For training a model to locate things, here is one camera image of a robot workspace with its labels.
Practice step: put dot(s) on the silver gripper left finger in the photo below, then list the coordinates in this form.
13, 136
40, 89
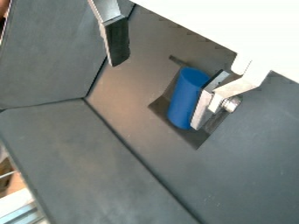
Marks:
114, 30

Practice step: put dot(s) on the blue oval cylinder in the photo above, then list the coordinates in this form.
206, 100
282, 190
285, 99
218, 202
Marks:
185, 96

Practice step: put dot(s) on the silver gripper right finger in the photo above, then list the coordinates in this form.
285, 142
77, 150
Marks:
221, 92

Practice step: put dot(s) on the black curved fixture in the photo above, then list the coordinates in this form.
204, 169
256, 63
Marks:
194, 137

